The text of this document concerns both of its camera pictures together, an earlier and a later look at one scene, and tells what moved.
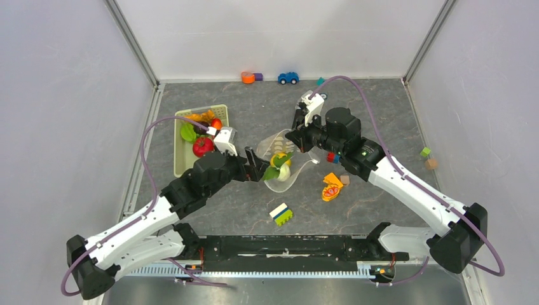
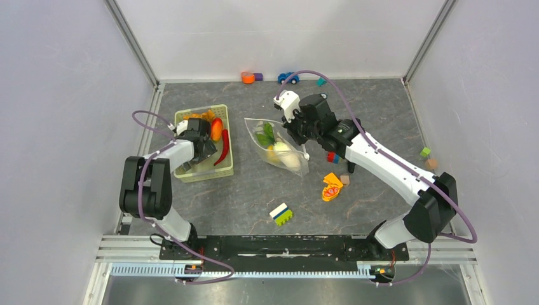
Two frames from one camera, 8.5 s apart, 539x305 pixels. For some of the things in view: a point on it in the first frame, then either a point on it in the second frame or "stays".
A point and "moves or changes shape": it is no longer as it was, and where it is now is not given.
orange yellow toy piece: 330,191 stays
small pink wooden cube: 345,180 stays
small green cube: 425,152 stays
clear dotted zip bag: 285,156 moves or changes shape
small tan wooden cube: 431,164 stays
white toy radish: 285,173 → 290,157
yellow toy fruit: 280,155 → 271,154
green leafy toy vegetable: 273,171 → 268,138
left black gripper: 253,171 → 209,150
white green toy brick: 281,215 stays
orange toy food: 205,117 stays
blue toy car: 289,77 stays
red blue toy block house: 333,157 stays
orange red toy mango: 217,122 stays
